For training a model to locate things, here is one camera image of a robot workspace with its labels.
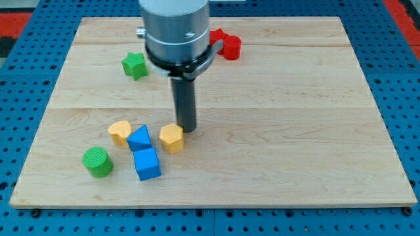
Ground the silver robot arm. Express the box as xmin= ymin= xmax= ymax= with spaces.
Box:
xmin=137 ymin=0 xmax=223 ymax=81

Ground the yellow hexagon block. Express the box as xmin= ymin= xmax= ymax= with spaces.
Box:
xmin=159 ymin=123 xmax=184 ymax=154

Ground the blue cube block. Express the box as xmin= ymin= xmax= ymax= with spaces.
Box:
xmin=133 ymin=147 xmax=161 ymax=181

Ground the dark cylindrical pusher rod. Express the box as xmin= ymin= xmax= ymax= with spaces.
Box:
xmin=171 ymin=78 xmax=197 ymax=133

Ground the blue triangle block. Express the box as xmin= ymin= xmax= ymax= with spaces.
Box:
xmin=127 ymin=125 xmax=152 ymax=152

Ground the red cylinder block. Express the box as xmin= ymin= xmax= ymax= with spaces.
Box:
xmin=223 ymin=35 xmax=242 ymax=60

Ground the wooden board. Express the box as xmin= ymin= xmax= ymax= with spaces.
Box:
xmin=10 ymin=17 xmax=417 ymax=209

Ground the red star block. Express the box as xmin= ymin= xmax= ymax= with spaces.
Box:
xmin=210 ymin=28 xmax=229 ymax=55

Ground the yellow heart block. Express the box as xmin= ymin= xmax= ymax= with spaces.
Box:
xmin=108 ymin=121 xmax=132 ymax=148

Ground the green star block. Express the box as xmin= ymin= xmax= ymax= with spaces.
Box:
xmin=121 ymin=52 xmax=148 ymax=81

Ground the green cylinder block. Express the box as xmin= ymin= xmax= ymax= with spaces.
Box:
xmin=82 ymin=146 xmax=114 ymax=178

